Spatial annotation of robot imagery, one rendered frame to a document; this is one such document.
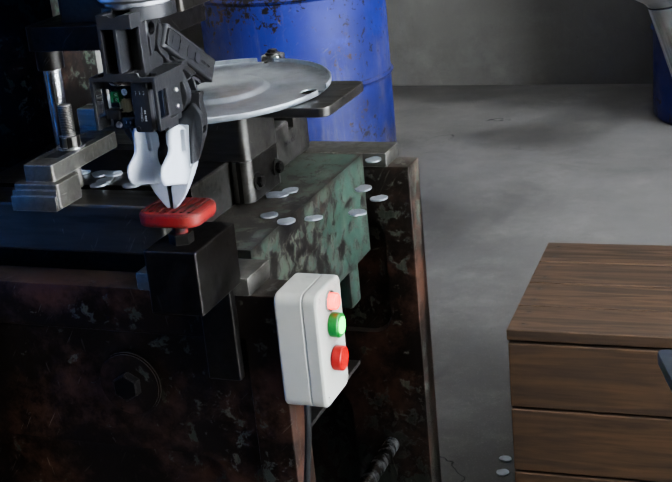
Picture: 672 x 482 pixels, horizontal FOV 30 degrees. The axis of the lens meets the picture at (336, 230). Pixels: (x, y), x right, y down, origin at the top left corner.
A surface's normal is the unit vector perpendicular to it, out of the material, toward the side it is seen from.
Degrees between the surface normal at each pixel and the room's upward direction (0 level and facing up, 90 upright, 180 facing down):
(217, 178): 90
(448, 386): 0
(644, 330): 0
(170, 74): 90
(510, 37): 90
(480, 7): 90
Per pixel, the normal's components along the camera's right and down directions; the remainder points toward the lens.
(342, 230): 0.93, 0.04
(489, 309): -0.09, -0.94
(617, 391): -0.32, 0.34
